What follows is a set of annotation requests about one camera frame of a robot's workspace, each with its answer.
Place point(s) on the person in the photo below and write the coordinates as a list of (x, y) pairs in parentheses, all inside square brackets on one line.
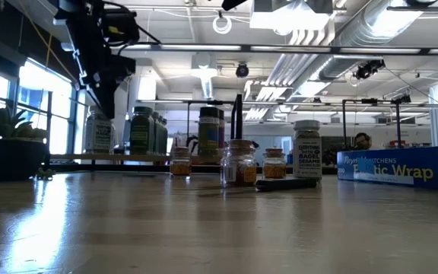
[(362, 141)]

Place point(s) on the blue plastic wrap box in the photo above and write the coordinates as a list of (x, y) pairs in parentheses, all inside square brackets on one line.
[(394, 171)]

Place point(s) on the black-lid spice jars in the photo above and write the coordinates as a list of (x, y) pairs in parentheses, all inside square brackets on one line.
[(208, 131)]

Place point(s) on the black metal stand frame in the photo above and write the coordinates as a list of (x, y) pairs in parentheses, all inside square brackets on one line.
[(344, 125)]

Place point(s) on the green-lid spice jars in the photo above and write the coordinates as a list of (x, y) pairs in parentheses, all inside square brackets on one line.
[(141, 131)]

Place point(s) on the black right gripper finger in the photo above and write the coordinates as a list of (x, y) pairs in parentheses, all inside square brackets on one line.
[(232, 3)]

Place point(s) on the wooden shelf with black frame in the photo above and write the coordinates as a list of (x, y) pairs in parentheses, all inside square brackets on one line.
[(70, 157)]

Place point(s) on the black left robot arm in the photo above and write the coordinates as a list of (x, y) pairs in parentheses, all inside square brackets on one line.
[(70, 5)]

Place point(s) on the white lid seasoning jar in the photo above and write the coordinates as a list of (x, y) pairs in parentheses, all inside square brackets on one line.
[(307, 150), (97, 137)]

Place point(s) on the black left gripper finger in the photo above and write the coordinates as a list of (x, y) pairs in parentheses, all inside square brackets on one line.
[(103, 100)]

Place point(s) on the small green succulent sprig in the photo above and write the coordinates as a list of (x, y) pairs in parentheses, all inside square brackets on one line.
[(46, 174)]

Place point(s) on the silver ventilation duct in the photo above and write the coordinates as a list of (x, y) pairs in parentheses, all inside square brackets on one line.
[(356, 30)]

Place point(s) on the succulent plant in black pot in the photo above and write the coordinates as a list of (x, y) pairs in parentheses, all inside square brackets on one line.
[(10, 160)]

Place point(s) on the long ceiling light bar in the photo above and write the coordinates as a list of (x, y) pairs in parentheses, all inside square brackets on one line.
[(204, 47)]

